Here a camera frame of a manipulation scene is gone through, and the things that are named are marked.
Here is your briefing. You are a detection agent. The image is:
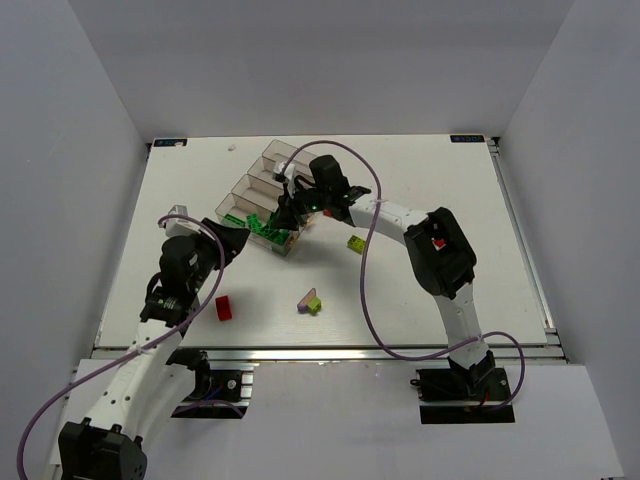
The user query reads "green long lego brick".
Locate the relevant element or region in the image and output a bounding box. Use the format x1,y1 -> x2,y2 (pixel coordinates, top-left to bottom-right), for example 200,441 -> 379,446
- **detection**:
259,224 -> 280,242

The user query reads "green square lego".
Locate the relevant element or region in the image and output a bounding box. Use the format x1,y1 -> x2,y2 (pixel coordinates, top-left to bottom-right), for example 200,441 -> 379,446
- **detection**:
246,214 -> 263,234

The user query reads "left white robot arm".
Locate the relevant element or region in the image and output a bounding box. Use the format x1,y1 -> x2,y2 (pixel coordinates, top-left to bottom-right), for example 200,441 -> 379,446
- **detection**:
58,213 -> 250,479

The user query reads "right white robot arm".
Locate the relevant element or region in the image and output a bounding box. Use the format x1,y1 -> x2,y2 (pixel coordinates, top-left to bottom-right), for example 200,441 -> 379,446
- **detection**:
272,155 -> 495,394

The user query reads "clear container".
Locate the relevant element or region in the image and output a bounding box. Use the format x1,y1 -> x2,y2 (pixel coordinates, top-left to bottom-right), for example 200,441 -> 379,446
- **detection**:
247,157 -> 283,211
261,140 -> 316,183
216,193 -> 300,256
231,174 -> 284,224

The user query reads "lime square lego brick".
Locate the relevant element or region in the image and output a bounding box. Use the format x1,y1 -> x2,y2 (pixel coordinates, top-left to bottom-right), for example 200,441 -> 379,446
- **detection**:
347,235 -> 366,255

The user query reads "red lego brick front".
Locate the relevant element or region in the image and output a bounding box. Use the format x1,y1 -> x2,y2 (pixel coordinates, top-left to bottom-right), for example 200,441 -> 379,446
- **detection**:
215,296 -> 233,322

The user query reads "blue label left corner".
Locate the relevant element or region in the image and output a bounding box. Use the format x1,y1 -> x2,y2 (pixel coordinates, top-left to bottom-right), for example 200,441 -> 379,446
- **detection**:
153,138 -> 188,148

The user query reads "blue label corner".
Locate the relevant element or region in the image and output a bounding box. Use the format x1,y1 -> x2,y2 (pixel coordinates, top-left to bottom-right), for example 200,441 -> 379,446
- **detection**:
449,134 -> 485,143
153,138 -> 188,148

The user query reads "blue label right corner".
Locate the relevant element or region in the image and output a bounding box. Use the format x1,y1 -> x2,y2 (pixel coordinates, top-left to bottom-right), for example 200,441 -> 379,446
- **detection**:
449,134 -> 485,143

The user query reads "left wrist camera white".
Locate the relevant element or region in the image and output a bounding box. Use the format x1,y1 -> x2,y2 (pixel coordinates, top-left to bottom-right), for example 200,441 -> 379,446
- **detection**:
159,204 -> 200,238

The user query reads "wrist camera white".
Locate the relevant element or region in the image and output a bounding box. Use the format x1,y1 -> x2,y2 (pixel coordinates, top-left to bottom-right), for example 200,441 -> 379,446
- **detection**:
159,204 -> 200,238
272,161 -> 297,197

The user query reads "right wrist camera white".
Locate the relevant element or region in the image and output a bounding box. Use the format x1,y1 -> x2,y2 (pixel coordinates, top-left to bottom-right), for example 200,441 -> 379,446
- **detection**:
272,161 -> 297,197

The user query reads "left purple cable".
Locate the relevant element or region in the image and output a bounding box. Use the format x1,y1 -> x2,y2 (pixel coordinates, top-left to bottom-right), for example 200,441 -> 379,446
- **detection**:
17,213 -> 246,480

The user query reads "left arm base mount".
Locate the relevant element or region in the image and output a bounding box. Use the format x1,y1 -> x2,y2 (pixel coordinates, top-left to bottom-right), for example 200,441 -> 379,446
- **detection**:
166,349 -> 254,419

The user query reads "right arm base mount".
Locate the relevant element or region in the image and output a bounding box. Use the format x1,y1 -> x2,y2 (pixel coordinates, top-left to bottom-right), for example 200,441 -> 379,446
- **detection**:
409,368 -> 515,425

